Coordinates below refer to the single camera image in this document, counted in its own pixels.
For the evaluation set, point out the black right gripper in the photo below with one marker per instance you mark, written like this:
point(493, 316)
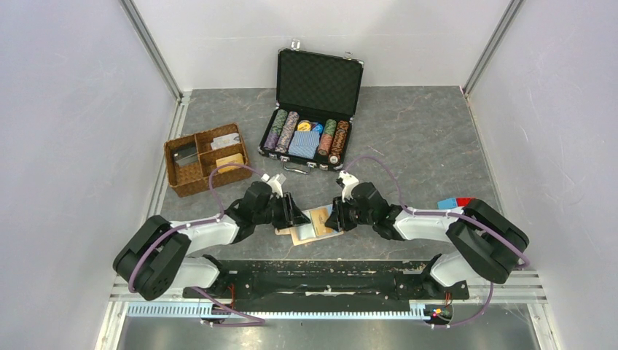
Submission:
point(337, 219)

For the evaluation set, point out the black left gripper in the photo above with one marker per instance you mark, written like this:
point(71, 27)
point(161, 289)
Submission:
point(292, 215)

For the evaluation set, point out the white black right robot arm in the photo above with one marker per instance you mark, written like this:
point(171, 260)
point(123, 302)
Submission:
point(486, 243)

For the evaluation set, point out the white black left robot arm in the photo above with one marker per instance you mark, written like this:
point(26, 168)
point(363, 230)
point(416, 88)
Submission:
point(162, 254)

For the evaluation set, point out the blue playing card deck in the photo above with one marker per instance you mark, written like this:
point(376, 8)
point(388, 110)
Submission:
point(304, 144)

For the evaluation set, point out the dark card in basket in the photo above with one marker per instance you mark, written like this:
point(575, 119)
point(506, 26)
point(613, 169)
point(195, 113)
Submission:
point(185, 155)

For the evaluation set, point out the brown orange chip stack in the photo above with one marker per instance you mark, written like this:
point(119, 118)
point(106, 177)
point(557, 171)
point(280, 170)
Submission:
point(338, 142)

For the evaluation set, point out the purple grey chip stack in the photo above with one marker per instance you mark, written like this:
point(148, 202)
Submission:
point(287, 132)

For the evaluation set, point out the red green chip stack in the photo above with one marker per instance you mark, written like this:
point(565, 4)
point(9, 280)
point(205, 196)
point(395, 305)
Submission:
point(327, 137)

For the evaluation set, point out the purple green chip stack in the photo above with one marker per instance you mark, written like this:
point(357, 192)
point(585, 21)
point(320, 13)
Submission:
point(275, 129)

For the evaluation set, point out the blue toy brick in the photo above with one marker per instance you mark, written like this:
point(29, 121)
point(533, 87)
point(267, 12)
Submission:
point(449, 203)

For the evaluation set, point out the yellow dealer button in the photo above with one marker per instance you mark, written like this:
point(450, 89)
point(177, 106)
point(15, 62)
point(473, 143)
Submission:
point(304, 125)

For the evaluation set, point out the blue dealer button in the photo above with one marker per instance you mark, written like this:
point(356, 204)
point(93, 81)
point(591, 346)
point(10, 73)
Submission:
point(318, 128)

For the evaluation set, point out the red toy brick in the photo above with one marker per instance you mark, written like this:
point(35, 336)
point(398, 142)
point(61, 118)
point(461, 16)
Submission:
point(463, 201)

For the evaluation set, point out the brown woven divided basket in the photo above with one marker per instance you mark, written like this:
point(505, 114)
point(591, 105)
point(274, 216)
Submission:
point(202, 175)

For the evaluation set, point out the black poker chip case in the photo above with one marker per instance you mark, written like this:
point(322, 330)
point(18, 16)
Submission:
point(318, 87)

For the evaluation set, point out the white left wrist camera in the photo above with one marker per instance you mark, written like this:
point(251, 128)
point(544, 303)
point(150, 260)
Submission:
point(275, 183)

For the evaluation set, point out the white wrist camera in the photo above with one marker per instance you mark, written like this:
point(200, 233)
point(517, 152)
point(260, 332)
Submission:
point(347, 182)
point(275, 183)

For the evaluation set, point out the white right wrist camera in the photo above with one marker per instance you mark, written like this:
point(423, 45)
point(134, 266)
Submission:
point(347, 182)

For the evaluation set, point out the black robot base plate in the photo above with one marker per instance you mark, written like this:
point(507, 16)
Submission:
point(328, 285)

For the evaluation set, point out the white slotted cable duct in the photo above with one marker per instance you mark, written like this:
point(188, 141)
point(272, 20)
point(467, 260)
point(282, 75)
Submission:
point(207, 310)

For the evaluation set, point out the right aluminium frame post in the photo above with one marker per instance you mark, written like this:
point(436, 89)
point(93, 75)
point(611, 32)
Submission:
point(499, 32)

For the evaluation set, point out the aluminium frame post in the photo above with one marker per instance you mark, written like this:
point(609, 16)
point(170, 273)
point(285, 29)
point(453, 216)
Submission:
point(499, 32)
point(148, 41)

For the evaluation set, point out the left aluminium frame post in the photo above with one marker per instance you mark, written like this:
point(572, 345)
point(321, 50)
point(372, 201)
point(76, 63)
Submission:
point(148, 41)

